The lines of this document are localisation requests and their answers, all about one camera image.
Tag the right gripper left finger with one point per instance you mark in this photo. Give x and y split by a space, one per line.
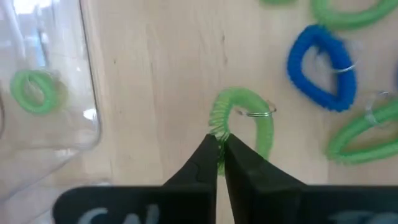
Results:
192 193

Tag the clear plastic bin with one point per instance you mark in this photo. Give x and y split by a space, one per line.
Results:
62 133

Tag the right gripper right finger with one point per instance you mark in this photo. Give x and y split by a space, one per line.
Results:
245 180

